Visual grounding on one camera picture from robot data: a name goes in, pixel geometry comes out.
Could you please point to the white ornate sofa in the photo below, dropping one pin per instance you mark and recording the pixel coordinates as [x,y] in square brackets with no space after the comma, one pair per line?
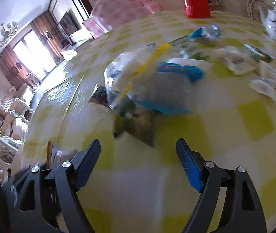
[15,114]

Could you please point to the yellow checkered tablecloth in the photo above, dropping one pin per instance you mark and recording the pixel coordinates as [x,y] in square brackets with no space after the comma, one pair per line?
[138,188]

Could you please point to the red thermos jug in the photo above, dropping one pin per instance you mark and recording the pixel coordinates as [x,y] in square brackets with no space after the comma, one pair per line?
[197,9]

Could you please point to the dark green snack packet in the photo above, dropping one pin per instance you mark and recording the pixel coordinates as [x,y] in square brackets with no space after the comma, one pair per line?
[140,125]

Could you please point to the chandelier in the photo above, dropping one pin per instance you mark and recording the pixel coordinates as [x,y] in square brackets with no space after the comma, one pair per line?
[8,32]

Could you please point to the clear bread slice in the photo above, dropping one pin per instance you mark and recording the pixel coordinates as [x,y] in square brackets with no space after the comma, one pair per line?
[264,86]

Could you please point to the ornate white chair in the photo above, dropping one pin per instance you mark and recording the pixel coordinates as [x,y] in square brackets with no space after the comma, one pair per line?
[252,7]

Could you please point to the pink checkered food cover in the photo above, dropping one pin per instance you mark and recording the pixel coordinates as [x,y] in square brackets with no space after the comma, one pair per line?
[109,14]

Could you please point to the clear bag white pastry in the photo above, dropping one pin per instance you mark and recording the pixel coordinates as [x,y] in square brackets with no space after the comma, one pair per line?
[239,62]

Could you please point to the blue white snack pack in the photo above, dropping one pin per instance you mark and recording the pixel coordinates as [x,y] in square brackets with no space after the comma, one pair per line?
[170,89]

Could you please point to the yellow edged clear bag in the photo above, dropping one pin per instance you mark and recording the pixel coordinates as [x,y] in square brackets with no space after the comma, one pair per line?
[129,73]

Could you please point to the orange white box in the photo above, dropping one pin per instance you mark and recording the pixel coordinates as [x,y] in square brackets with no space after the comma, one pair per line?
[56,156]

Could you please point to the pink black chocolate pack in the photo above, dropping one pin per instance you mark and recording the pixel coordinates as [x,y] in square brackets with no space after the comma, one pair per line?
[99,96]

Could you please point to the blue silver small packet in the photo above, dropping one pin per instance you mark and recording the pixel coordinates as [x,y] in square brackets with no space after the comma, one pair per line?
[206,35]

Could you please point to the wall television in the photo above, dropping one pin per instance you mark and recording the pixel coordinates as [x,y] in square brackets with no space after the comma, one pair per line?
[69,23]

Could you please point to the green white milk packet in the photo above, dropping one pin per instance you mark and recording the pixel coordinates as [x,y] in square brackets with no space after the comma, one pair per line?
[184,48]

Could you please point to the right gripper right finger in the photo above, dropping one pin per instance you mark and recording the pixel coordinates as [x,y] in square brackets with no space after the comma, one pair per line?
[242,210]

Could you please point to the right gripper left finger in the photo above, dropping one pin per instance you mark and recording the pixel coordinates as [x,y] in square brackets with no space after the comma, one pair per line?
[36,195]

